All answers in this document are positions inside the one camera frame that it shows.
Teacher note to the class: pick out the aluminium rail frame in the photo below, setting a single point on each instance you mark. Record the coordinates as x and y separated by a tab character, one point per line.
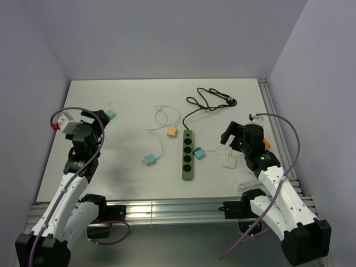
145	109

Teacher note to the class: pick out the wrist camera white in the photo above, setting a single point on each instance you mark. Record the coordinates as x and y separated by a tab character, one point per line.
255	117
67	125

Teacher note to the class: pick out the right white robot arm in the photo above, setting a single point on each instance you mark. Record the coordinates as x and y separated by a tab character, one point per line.
303	236

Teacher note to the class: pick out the white charger block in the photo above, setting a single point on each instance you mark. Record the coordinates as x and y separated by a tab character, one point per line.
228	162

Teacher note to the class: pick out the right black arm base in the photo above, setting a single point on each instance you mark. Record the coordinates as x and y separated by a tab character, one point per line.
236	210

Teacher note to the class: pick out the light blue plug adapter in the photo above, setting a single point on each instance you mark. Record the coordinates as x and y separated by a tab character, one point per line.
150	159

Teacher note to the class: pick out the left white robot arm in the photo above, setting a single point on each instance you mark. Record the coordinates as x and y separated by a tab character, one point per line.
51	240

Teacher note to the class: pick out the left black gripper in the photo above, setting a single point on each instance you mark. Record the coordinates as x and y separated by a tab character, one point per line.
96	124

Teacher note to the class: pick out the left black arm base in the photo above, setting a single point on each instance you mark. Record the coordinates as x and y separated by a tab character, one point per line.
112	214

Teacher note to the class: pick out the yellow plug adapter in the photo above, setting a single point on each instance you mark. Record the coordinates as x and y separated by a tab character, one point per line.
172	132

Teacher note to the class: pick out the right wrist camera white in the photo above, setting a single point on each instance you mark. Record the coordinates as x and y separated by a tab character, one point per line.
255	117

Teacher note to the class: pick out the orange rectangular block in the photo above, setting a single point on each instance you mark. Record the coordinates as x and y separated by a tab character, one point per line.
267	144

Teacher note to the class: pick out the teal plug adapter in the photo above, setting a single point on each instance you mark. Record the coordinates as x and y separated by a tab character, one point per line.
199	153

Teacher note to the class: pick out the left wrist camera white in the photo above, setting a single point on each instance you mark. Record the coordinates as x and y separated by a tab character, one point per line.
67	125

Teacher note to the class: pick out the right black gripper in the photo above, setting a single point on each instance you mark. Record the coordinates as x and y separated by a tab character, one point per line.
234	129

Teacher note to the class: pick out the green power strip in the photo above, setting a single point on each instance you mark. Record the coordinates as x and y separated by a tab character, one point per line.
187	156

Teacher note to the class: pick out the green plug adapter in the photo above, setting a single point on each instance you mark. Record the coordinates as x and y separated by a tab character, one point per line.
111	114

